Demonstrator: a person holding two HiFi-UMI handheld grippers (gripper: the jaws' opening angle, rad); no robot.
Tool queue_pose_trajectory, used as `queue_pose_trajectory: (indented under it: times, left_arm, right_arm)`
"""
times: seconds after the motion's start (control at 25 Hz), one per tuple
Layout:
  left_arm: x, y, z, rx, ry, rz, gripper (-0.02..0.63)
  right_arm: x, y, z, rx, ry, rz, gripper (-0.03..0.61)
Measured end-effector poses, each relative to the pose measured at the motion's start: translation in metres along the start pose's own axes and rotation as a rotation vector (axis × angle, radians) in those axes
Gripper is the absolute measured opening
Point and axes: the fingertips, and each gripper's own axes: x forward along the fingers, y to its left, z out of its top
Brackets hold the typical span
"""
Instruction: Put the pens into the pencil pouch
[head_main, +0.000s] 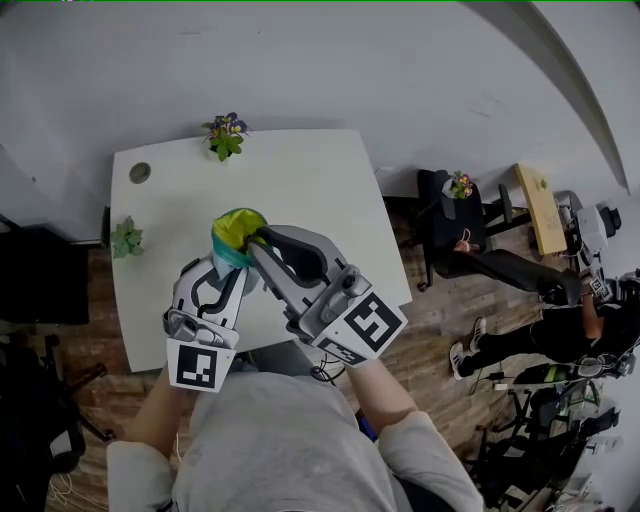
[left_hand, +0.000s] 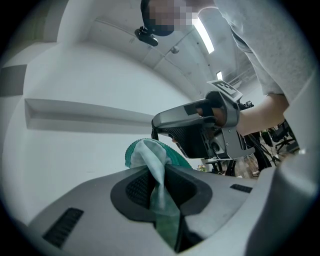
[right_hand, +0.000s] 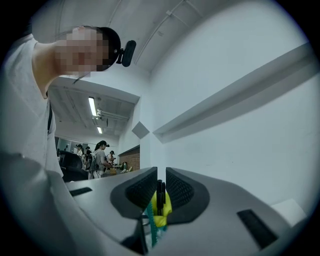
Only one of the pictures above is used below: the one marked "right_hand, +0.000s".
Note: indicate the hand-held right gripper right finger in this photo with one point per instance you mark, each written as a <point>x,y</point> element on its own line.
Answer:
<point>225,200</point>

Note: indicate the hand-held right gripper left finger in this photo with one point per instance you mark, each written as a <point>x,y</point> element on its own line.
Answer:
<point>100,200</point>

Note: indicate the teal yellow pencil pouch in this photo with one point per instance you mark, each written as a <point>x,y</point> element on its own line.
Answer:
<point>160,218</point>

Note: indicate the black office chair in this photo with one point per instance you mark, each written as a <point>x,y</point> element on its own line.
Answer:
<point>72,165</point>

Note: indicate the long ceiling light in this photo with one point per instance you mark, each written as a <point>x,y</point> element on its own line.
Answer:
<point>99,130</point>
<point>92,106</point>

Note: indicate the person's grey shirt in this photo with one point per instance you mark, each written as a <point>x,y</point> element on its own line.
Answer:
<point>22,105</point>

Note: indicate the person's head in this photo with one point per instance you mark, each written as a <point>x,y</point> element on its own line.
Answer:
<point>75,52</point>

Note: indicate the white ceiling conduit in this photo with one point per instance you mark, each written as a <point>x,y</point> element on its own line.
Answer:
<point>160,27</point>

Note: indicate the black head-mounted camera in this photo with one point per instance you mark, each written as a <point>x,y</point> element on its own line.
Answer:
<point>127,53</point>

